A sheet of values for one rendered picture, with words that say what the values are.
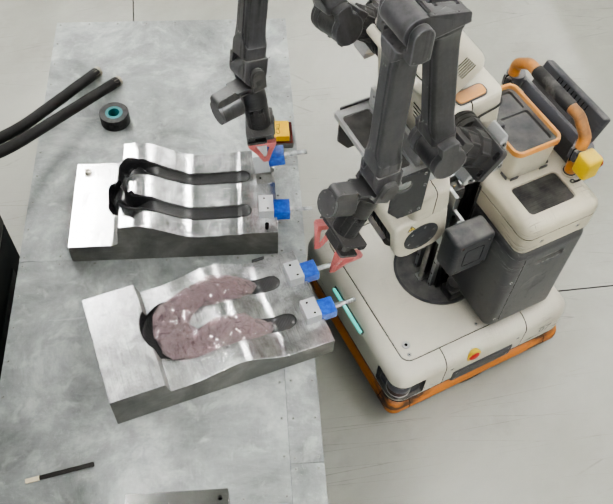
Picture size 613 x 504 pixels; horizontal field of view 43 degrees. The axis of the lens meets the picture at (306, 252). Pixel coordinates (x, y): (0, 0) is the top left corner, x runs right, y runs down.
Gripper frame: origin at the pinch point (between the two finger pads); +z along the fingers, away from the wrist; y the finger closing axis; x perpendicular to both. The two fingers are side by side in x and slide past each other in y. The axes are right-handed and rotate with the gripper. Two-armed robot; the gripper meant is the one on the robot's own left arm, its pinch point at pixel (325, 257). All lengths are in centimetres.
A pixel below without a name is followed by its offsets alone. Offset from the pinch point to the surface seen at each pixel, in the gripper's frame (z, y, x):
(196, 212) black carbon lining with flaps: 18.3, -32.3, -10.5
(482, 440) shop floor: 68, 29, 88
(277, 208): 8.3, -22.9, 3.9
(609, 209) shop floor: 23, -27, 177
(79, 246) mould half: 33, -37, -35
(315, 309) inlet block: 12.2, 4.9, 1.0
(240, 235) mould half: 15.0, -21.1, -4.8
